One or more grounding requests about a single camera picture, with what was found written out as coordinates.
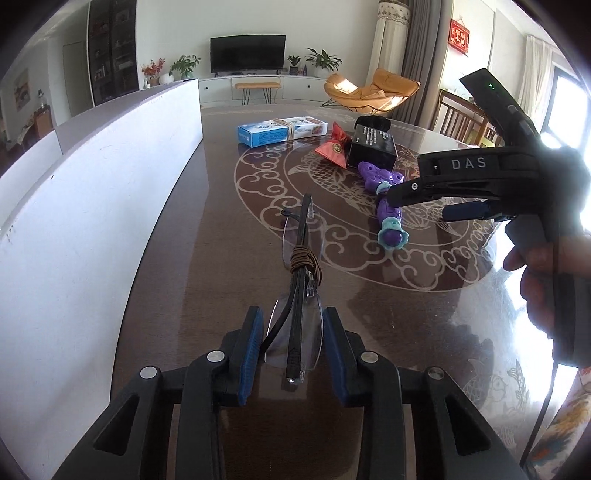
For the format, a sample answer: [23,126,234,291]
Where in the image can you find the black cable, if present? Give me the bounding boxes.
[521,360,561,467]

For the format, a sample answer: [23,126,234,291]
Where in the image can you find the wooden dining chair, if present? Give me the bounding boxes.
[471,119,505,148]
[434,89,490,142]

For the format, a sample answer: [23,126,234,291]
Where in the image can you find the white storage box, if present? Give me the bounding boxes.
[0,78,205,462]

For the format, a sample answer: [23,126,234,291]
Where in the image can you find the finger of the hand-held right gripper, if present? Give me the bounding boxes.
[442,199,518,221]
[387,178,485,208]

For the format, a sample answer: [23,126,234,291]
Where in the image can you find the black fuzzy cloth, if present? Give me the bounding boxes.
[356,115,392,132]

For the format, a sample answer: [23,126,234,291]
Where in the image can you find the framed wall picture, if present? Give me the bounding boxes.
[13,68,31,112]

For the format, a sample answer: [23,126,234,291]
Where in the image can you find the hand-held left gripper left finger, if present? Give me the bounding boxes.
[51,305,265,480]

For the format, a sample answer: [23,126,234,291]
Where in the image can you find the large potted green plant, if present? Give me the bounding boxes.
[305,47,343,78]

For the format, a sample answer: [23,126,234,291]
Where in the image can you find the person's right hand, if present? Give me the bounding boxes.
[503,239,556,334]

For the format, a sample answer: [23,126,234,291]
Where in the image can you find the white television cabinet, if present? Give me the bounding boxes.
[198,73,334,106]

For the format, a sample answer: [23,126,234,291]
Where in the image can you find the rimless eyeglasses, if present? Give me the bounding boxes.
[264,193,324,392]

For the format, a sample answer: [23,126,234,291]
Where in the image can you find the red flower arrangement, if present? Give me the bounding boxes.
[141,58,167,88]

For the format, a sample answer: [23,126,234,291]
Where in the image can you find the leafy green plant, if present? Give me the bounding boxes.
[168,54,202,79]

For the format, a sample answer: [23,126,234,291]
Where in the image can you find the floral patterned cloth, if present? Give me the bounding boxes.
[526,364,591,480]

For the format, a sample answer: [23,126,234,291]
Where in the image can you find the black box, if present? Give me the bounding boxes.
[346,124,398,172]

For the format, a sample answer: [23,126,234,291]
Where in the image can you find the grey curtain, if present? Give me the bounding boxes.
[402,0,442,125]

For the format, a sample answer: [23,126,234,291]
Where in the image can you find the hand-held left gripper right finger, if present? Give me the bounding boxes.
[322,307,527,480]

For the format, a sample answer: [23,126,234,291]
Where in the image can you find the black television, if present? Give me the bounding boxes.
[210,34,287,75]

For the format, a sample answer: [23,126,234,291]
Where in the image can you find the blue and white carton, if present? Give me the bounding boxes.
[237,116,328,148]

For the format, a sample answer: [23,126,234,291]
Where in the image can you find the wooden bench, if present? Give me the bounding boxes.
[235,80,282,106]

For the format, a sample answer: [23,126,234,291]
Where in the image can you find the purple toy wand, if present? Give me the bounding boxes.
[358,161,411,250]

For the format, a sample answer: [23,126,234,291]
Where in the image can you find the red wall decoration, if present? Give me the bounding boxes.
[450,18,471,56]

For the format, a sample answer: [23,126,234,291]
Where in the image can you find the white sheer curtain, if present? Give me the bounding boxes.
[522,34,553,116]

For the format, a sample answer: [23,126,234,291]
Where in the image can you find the orange lounge chair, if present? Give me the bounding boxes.
[322,68,421,113]

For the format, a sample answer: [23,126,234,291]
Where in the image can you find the red foil packet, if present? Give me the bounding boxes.
[315,122,356,168]

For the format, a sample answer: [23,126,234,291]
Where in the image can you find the dark glass bookcase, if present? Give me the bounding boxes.
[87,0,140,108]

